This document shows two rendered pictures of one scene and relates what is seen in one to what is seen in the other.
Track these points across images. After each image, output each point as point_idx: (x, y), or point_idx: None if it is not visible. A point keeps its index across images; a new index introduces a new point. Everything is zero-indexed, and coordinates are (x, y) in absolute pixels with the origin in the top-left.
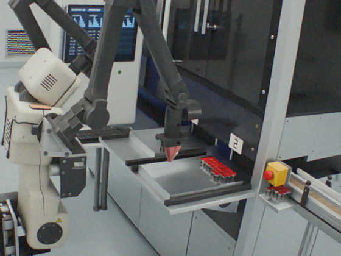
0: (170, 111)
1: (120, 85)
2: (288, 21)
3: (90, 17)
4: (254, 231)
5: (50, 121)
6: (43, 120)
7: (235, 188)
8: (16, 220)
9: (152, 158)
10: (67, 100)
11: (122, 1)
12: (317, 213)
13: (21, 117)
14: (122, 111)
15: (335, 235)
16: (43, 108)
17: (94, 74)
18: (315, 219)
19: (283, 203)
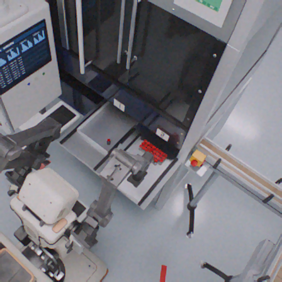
0: (138, 172)
1: (46, 80)
2: (219, 89)
3: (7, 53)
4: (179, 174)
5: (77, 237)
6: (73, 242)
7: (170, 167)
8: (53, 257)
9: (107, 156)
10: (12, 113)
11: (121, 182)
12: (226, 174)
13: (53, 242)
14: (52, 94)
15: (238, 186)
16: (63, 226)
17: (102, 209)
18: (224, 175)
19: (202, 169)
